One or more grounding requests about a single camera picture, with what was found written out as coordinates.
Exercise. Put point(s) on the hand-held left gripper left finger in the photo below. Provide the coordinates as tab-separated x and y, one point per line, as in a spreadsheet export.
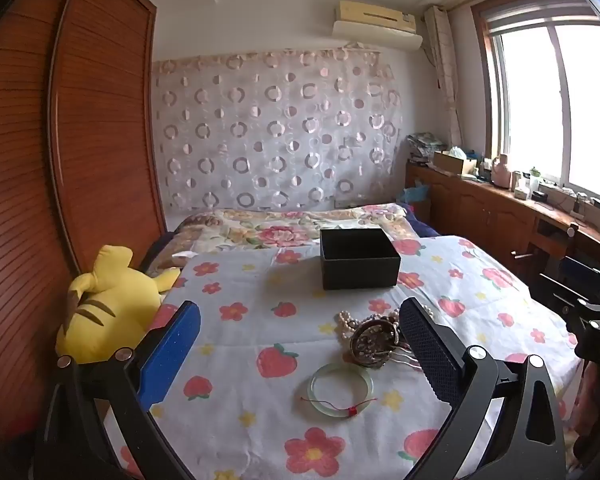
172	355

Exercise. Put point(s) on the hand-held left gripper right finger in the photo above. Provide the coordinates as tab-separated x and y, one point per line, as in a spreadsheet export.
430	350

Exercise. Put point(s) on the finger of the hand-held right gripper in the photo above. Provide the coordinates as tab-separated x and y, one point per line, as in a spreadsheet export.
562	297
592	282

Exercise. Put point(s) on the black jewelry box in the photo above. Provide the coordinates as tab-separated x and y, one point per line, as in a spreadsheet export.
360	270

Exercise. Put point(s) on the yellow plush toy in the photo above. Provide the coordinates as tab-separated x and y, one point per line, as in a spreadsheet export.
115	300

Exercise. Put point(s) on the strawberry flower bed sheet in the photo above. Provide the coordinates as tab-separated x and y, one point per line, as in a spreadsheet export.
260	320

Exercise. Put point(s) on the white bottle green cap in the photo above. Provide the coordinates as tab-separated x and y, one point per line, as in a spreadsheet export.
535	180

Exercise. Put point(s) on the white container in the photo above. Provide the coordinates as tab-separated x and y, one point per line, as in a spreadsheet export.
520	187

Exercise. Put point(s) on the dark blue blanket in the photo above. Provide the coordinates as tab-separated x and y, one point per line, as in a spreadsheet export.
422	225

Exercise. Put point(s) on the wooden cabinet counter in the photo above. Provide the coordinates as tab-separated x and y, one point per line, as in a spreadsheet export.
470	210

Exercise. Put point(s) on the pink kettle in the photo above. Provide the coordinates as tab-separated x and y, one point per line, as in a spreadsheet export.
501	174

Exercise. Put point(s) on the floral quilt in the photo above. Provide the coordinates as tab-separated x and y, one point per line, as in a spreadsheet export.
260	230

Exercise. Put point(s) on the blue plastic bag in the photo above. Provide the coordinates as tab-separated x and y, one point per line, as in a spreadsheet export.
416	194

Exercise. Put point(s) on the cardboard box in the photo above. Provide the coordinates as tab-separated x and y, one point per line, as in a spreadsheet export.
450	162

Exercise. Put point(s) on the wooden framed window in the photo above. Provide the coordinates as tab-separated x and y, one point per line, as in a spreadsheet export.
530	100

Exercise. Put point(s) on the stack of papers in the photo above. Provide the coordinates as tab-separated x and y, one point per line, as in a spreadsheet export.
425	145

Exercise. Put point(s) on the wooden wardrobe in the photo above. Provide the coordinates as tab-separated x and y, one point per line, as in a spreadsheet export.
105	135

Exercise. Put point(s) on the pale window curtain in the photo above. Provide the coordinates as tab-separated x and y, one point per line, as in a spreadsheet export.
445	60

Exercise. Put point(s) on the white air conditioner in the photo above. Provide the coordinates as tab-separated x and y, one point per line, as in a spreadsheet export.
375	27

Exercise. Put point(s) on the circle patterned wall curtain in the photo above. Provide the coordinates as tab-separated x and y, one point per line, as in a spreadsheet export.
260	125

